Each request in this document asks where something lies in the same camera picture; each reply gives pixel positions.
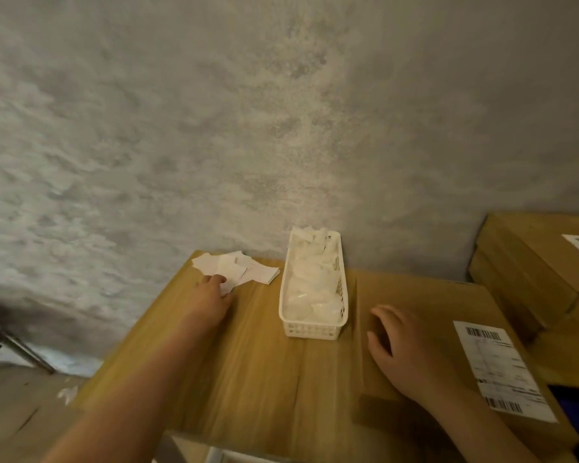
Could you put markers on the person's right hand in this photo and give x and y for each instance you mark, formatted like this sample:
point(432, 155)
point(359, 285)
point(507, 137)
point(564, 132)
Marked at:
point(410, 351)

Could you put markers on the person's left hand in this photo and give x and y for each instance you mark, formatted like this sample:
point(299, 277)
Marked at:
point(207, 303)

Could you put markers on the person's left fingers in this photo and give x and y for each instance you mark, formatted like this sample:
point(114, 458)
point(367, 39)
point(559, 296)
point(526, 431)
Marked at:
point(217, 282)

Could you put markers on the person's right thumb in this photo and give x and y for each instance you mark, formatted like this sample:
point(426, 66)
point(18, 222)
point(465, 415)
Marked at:
point(379, 354)

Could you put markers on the person's left forearm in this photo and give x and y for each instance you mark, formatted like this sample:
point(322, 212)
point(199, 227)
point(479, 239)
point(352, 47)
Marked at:
point(125, 400)

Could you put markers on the person's right forearm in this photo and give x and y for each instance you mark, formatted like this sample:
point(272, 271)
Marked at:
point(477, 429)

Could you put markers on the pile of white paper slips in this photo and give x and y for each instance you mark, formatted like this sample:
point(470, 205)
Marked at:
point(236, 270)

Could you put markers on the white plastic basket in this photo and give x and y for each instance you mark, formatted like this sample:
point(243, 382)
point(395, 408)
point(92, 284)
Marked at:
point(313, 303)

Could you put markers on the pile of clear plastic packets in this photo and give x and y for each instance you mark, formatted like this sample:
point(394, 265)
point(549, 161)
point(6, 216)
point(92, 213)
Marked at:
point(312, 279)

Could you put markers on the white shipping label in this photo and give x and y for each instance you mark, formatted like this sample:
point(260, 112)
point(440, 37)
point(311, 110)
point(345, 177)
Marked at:
point(502, 371)

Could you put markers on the large brown cardboard box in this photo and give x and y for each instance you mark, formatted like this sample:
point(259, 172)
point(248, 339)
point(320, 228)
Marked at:
point(535, 279)

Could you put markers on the white paper scrap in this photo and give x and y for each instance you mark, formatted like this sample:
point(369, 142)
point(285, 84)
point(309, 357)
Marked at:
point(67, 394)

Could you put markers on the dark metal stand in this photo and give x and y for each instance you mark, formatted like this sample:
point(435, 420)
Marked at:
point(9, 344)

